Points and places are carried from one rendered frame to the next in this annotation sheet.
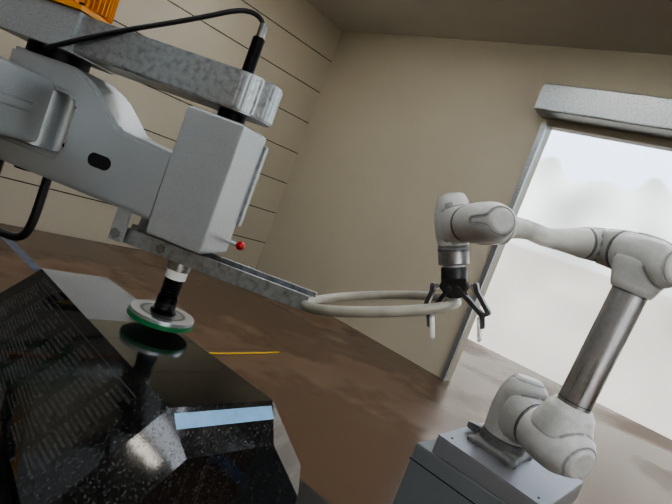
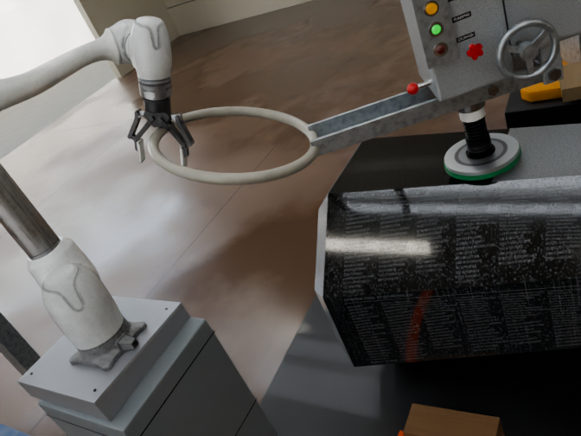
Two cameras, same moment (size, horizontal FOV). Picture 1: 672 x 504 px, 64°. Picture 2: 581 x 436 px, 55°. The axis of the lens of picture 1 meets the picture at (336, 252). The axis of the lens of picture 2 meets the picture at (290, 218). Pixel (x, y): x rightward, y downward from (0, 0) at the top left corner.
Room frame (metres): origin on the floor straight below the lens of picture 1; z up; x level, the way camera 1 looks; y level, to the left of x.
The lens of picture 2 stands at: (3.14, -0.09, 1.81)
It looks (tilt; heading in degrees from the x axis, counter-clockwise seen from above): 31 degrees down; 181
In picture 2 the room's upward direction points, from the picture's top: 24 degrees counter-clockwise
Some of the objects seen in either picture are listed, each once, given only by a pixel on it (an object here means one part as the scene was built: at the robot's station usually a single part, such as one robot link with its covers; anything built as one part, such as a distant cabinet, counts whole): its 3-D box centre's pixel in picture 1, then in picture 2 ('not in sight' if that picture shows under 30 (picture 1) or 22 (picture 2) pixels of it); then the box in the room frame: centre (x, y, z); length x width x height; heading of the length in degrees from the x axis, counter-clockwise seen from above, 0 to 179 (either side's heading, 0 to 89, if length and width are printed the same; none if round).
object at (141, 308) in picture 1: (162, 313); (481, 153); (1.74, 0.47, 0.92); 0.21 x 0.21 x 0.01
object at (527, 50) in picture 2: not in sight; (521, 47); (1.88, 0.57, 1.24); 0.15 x 0.10 x 0.15; 81
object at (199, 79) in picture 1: (143, 67); not in sight; (1.80, 0.81, 1.66); 0.96 x 0.25 x 0.17; 81
